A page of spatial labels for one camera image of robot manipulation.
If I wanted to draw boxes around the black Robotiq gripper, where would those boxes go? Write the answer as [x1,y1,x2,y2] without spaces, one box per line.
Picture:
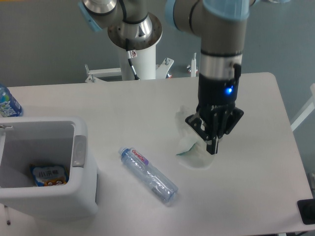
[185,74,244,154]

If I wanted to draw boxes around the white paper bag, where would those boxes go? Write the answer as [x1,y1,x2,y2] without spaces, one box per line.
[175,105,214,170]

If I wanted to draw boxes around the clear plastic water bottle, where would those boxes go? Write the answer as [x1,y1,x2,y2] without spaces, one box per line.
[119,147,178,204]

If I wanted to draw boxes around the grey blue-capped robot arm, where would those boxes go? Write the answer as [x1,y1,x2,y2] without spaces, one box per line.
[78,0,253,154]

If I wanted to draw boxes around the white plastic trash can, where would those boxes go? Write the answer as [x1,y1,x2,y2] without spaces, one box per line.
[0,117,98,219]

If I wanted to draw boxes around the black device at table edge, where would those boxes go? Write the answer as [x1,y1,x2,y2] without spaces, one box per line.
[297,199,315,225]

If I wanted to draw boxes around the blue orange snack wrapper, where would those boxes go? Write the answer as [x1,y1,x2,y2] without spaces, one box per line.
[30,164,69,187]

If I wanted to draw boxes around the blue labelled water bottle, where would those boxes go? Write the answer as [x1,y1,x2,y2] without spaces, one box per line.
[0,84,23,118]

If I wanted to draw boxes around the white upright bracket red foot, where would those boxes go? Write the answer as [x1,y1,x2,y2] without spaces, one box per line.
[187,53,198,77]

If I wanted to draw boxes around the white pedestal foot frame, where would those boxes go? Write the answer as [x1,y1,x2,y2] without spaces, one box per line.
[85,58,175,83]

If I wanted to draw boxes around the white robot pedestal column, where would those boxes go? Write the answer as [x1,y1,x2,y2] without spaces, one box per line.
[117,40,159,81]

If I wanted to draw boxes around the white frame at right edge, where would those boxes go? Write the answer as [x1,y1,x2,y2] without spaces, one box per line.
[290,83,315,131]

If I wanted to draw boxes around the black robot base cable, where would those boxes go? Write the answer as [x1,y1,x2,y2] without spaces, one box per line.
[125,38,141,81]

